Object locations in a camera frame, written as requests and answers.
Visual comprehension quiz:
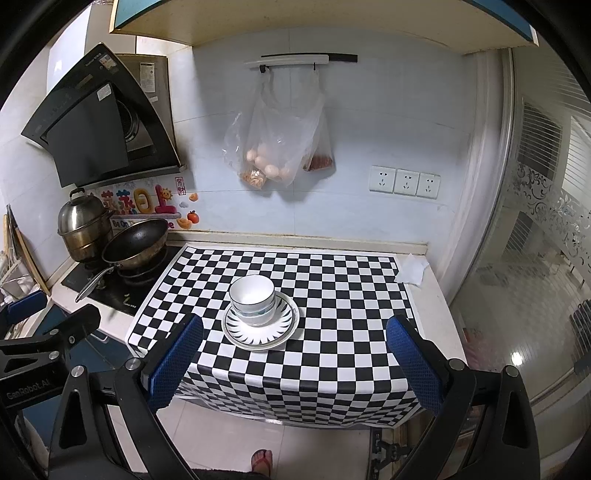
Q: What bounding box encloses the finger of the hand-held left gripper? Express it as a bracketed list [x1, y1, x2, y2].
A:
[0, 291, 48, 326]
[0, 305, 101, 365]

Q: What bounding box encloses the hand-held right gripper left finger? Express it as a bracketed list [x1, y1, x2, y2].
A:
[48, 314, 205, 480]

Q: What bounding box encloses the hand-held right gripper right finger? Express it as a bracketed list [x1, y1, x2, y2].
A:
[385, 315, 541, 480]

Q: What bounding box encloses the plain white bowl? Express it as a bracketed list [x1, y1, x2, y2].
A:
[233, 308, 277, 328]

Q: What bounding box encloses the white bowl with dark rim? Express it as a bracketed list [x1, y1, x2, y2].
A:
[229, 274, 276, 308]

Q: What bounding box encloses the black striped white plate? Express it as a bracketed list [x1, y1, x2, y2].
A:
[222, 291, 300, 348]

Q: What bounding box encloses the wooden cutting board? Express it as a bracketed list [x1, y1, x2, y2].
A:
[4, 203, 51, 296]

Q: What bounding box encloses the black induction cooktop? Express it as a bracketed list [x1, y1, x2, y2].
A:
[61, 244, 185, 317]

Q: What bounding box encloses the black and white checkered mat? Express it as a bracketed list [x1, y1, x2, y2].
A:
[126, 244, 423, 429]

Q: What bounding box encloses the white tissue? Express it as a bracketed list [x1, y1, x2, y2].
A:
[394, 253, 429, 286]

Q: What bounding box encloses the steel steamer pot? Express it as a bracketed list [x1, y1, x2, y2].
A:
[57, 188, 114, 261]

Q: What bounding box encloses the person's right foot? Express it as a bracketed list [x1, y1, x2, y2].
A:
[249, 450, 274, 476]

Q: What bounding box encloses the patterned glass sliding door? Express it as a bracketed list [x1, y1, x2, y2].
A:
[450, 46, 591, 462]

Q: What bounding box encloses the black range hood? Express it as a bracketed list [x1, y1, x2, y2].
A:
[21, 42, 185, 188]

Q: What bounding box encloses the plastic bag with brown snacks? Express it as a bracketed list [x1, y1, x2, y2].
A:
[224, 111, 269, 190]

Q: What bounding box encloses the plastic bag with red contents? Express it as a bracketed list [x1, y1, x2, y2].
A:
[302, 111, 334, 172]

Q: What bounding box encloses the clear plastic bag of eggs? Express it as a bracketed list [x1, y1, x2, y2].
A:
[245, 71, 324, 188]

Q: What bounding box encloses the dark wok with steel handle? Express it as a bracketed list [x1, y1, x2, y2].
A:
[75, 218, 169, 303]

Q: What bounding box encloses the colourful lettering wall sticker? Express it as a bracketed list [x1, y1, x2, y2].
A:
[88, 185, 183, 229]

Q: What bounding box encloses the white wall socket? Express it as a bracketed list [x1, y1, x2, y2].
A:
[369, 165, 398, 193]
[416, 172, 441, 200]
[394, 169, 421, 196]

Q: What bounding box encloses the white wall hook rail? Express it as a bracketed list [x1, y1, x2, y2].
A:
[245, 54, 329, 70]

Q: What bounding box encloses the upper wall cabinet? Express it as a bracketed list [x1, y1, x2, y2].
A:
[108, 0, 540, 47]

